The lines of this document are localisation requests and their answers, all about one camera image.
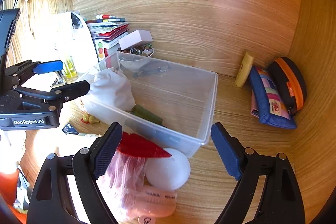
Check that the bowl of trinkets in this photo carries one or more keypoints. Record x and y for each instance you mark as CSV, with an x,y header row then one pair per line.
x,y
142,50

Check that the black orange zip case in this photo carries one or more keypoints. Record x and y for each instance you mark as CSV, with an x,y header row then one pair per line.
x,y
289,82

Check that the pink macaron shaped case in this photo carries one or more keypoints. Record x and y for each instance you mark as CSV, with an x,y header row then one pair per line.
x,y
150,201

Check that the clear glass bowl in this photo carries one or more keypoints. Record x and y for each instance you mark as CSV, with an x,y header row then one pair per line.
x,y
132,62

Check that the white round case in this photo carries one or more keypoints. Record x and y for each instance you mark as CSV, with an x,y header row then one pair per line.
x,y
168,173

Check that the clear plastic storage bin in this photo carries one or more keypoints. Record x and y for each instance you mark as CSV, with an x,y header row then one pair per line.
x,y
183,96

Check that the blue patchwork pencil pouch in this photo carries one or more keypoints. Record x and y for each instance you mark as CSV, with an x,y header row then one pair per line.
x,y
272,110

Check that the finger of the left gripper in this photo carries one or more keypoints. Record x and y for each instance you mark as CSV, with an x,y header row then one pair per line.
x,y
48,67
71,91

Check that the white drawstring cloth bag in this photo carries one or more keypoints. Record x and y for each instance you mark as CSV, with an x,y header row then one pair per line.
x,y
112,88

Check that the pink notebook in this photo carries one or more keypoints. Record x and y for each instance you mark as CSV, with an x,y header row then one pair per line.
x,y
254,107

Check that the metal nail clippers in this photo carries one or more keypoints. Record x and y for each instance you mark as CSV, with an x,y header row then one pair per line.
x,y
60,80

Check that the dark green pouch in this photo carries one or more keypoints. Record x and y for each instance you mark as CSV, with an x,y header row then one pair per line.
x,y
143,113

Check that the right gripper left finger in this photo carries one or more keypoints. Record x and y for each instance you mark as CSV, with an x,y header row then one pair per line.
x,y
51,200

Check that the small white box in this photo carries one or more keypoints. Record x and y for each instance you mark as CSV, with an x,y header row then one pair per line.
x,y
136,38

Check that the red velvet pouch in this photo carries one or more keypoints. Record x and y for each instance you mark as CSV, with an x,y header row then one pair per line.
x,y
137,146

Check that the yellow green spray bottle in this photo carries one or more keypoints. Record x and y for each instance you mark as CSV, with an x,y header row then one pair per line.
x,y
68,67

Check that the cream yellow lotion bottle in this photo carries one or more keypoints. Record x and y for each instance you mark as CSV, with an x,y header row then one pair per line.
x,y
245,68

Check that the stack of books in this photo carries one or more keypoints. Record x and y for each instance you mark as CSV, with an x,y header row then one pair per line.
x,y
106,31

